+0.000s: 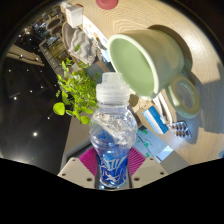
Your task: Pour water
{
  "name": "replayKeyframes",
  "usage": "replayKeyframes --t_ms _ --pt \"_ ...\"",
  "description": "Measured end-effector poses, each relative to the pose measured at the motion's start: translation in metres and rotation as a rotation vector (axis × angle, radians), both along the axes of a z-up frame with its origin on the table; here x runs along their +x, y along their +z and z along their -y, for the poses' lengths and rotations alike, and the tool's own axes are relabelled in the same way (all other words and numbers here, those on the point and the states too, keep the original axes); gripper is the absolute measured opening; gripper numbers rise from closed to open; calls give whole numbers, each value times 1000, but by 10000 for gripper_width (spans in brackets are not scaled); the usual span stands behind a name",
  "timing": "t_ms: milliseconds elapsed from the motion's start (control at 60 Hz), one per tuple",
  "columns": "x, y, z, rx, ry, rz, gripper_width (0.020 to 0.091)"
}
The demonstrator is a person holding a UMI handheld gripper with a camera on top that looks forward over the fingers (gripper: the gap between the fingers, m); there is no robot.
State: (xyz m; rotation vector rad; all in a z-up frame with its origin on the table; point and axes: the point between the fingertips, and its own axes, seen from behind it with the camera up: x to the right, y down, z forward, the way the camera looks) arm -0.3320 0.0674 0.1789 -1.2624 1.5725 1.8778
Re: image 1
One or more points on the flat round red coaster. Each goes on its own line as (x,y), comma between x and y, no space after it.
(106,3)

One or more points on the printed paper leaflets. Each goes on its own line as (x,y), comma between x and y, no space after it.
(91,30)

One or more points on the dark-framed window with decals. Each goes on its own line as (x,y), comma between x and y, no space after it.
(156,146)

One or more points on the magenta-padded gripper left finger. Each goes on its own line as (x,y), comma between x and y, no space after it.
(75,171)

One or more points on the small blue white box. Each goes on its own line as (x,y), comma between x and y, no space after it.
(155,120)

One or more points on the grey white chevron pillow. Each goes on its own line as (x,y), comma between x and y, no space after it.
(81,45)

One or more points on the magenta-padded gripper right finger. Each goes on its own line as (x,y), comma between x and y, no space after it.
(150,171)

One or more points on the group of dining chairs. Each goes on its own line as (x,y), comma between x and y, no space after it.
(53,23)

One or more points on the silver blister pack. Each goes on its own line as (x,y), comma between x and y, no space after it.
(180,129)

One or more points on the group of ceiling lights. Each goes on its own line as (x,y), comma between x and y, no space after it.
(35,134)

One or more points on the curved grey sofa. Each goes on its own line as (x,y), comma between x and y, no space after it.
(65,35)

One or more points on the potted green plant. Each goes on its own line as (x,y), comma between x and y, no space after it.
(78,90)

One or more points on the pale green mug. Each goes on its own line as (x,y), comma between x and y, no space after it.
(133,63)

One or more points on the clear bottle with blue label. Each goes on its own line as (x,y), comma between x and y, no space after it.
(111,156)

